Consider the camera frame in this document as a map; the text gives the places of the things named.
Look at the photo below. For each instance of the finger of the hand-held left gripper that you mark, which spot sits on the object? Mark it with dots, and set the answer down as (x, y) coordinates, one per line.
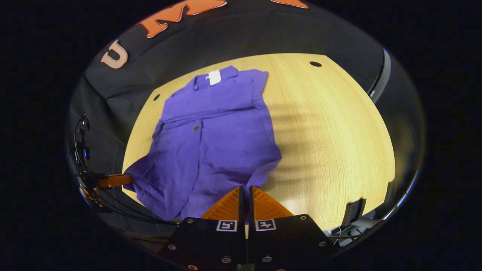
(115, 181)

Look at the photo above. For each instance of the white vertical pole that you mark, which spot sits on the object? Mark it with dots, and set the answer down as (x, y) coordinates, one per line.
(386, 75)

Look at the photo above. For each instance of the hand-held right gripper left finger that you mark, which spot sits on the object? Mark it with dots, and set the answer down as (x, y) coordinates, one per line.
(241, 244)

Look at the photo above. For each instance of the black backdrop cloth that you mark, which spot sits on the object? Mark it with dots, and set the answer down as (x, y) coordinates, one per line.
(244, 34)

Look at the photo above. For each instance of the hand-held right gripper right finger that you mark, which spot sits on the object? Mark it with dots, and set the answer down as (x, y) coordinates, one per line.
(251, 244)

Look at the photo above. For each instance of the purple shirt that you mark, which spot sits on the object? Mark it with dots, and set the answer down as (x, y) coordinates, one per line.
(218, 143)

